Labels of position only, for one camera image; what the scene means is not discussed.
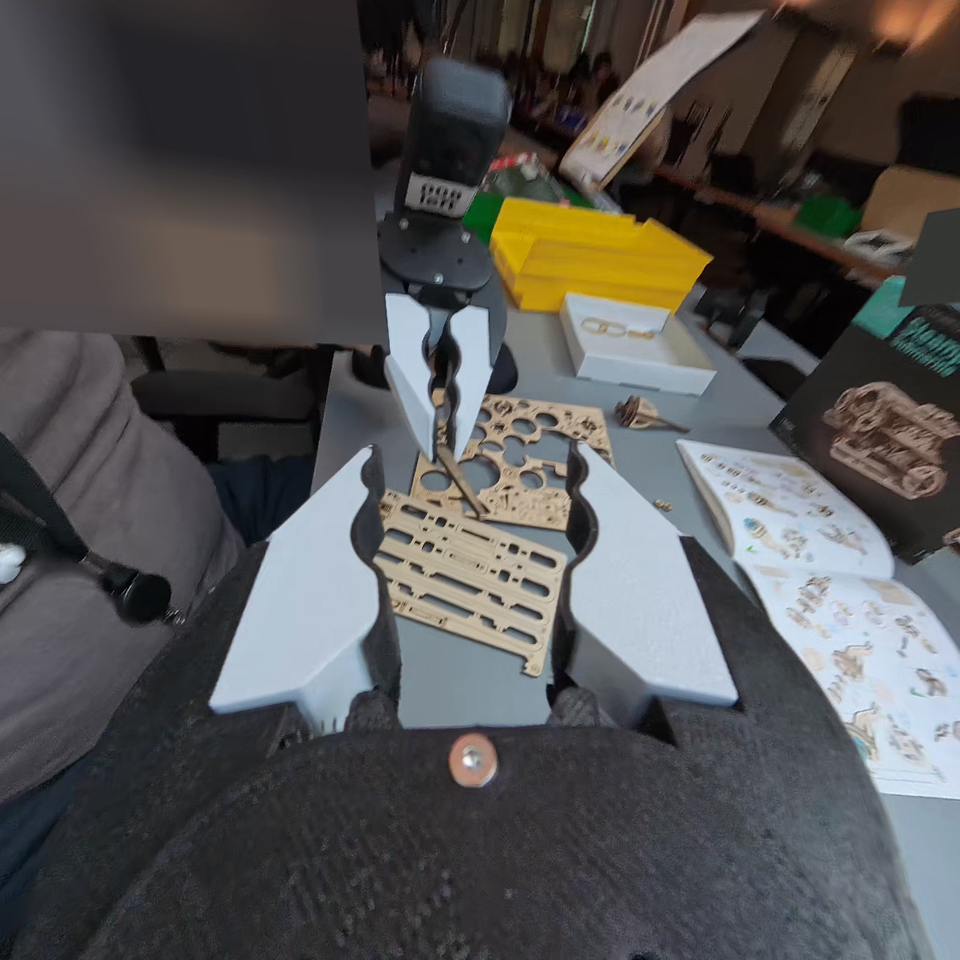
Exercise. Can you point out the person's grey shirt torso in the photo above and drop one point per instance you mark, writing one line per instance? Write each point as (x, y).
(112, 675)

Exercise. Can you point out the black model kit box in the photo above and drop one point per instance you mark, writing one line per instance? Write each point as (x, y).
(832, 375)

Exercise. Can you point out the black desk device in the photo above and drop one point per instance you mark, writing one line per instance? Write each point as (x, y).
(731, 315)

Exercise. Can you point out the stacked yellow plastic bins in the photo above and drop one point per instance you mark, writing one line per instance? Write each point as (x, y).
(600, 255)

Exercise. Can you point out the thin wooden stick part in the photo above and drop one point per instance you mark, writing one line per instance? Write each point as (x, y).
(463, 486)

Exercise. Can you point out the black office chair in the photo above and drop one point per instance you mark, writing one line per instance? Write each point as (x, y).
(225, 397)

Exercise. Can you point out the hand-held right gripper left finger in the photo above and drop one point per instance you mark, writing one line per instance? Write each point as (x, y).
(300, 600)

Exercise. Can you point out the green plastic bin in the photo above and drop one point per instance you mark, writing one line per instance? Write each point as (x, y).
(825, 216)

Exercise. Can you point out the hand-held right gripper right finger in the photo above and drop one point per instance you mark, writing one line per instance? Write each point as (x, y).
(645, 600)

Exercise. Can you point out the white earbuds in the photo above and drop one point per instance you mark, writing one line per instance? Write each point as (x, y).
(9, 562)

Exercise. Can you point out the green printed box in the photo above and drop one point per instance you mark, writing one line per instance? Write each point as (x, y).
(540, 184)

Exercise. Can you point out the white cardboard tray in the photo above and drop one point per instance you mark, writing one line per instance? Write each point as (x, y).
(645, 371)

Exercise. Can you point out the background wooden desk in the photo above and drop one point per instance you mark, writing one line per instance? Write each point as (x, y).
(787, 217)

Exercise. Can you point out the assembled wooden axle part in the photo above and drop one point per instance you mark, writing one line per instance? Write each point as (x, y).
(637, 414)

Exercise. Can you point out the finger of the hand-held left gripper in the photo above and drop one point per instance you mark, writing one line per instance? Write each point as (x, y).
(472, 360)
(405, 360)

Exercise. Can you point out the illustrated instruction booklet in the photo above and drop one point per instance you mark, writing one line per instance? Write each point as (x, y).
(825, 600)

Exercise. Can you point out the wooden part sheet slotted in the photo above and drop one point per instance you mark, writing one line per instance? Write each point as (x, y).
(541, 592)

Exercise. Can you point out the wooden part sheet round holes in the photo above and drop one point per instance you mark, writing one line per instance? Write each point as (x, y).
(585, 424)

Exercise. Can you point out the printed sheet on wooden board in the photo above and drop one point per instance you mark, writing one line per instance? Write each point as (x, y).
(660, 97)

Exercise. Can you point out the black flat case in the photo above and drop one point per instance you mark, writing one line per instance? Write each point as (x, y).
(776, 375)

